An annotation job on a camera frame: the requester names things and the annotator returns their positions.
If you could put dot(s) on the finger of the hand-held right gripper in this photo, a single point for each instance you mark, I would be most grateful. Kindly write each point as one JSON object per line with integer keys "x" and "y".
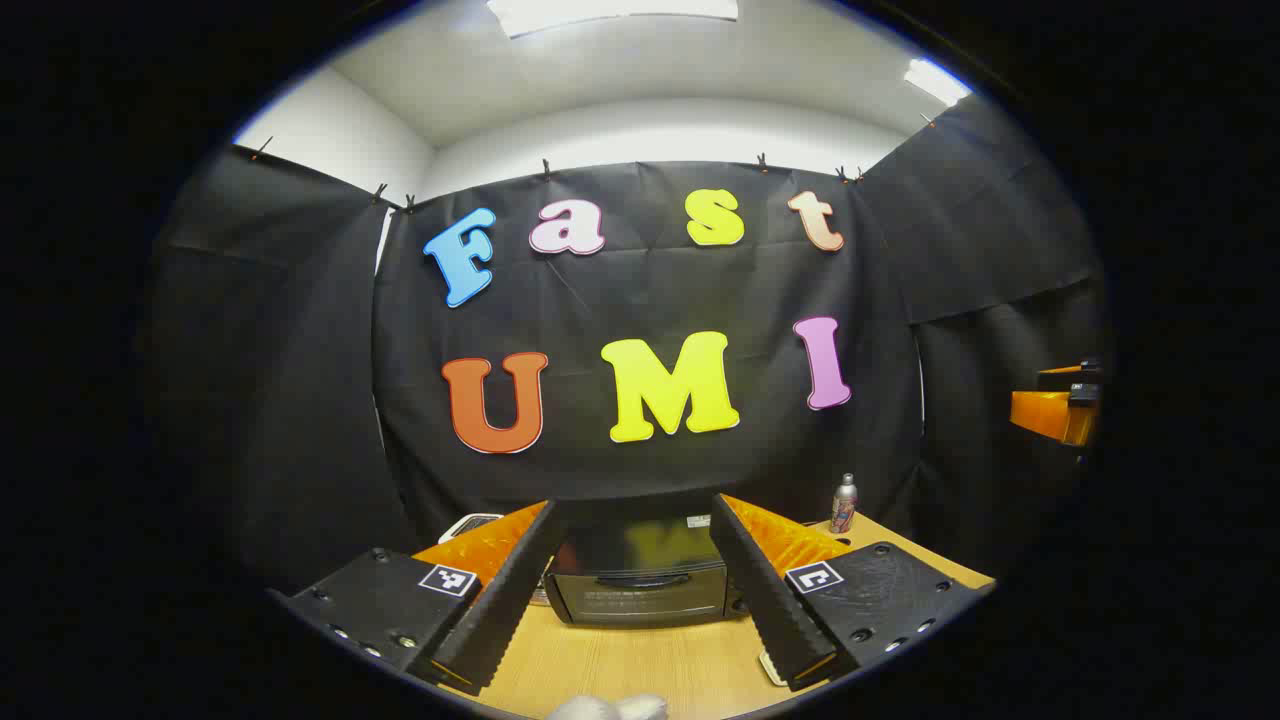
{"x": 1060, "y": 378}
{"x": 1045, "y": 415}

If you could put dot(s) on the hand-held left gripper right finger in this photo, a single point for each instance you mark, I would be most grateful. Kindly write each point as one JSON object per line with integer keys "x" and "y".
{"x": 770, "y": 600}

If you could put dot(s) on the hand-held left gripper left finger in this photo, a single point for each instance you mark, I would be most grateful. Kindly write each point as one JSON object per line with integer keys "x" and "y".
{"x": 500, "y": 610}

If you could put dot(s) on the white square plate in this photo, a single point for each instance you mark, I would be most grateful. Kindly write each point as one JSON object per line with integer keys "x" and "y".
{"x": 772, "y": 668}

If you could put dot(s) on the black electric oven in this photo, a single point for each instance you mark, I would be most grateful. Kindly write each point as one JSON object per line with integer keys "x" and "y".
{"x": 640, "y": 590}

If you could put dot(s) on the white power strip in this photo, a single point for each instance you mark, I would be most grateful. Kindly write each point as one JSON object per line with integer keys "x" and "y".
{"x": 470, "y": 522}

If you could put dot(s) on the silver printed spray bottle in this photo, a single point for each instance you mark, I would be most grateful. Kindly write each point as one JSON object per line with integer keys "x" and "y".
{"x": 844, "y": 505}

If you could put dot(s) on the ceiling light panel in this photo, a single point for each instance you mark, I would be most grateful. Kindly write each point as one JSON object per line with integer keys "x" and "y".
{"x": 937, "y": 82}
{"x": 610, "y": 12}

